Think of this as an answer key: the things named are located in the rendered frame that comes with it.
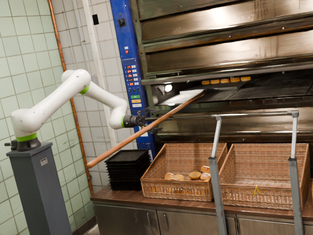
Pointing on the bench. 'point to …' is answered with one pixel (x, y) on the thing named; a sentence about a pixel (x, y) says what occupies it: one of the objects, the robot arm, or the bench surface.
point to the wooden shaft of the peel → (140, 133)
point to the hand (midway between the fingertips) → (158, 120)
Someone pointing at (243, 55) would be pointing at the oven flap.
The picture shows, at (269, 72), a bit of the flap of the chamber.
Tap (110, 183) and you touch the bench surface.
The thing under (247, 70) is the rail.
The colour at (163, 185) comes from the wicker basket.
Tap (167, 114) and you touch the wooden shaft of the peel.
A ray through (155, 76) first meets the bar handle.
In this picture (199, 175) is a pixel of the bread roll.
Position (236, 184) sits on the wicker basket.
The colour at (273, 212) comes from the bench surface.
